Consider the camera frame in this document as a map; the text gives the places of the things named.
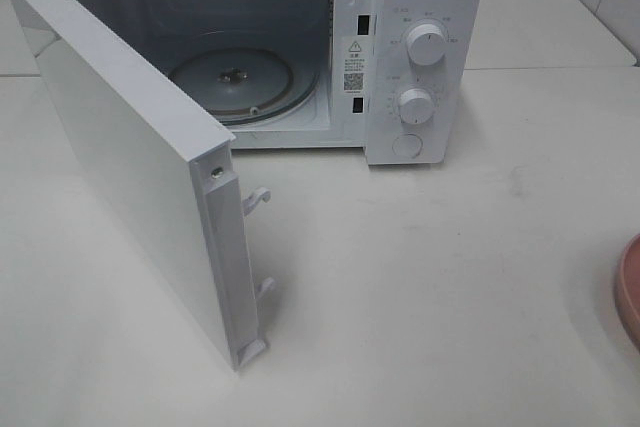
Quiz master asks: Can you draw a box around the white microwave door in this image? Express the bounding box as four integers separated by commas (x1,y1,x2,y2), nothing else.
10,0,273,369

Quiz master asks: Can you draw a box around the glass microwave turntable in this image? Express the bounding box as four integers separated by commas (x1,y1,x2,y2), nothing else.
169,47,320,126

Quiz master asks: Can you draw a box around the pink plate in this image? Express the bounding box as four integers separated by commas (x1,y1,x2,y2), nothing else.
614,235,640,348

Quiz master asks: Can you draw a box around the white warning label sticker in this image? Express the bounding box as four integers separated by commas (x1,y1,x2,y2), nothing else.
339,35,372,94

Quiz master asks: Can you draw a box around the white microwave oven body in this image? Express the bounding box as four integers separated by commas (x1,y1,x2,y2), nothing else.
76,0,479,165

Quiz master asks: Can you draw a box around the round white door release button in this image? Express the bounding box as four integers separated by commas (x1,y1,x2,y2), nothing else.
392,134,423,158

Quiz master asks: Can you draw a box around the white microwave knob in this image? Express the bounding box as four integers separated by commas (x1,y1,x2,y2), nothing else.
397,88,436,125
405,19,448,66

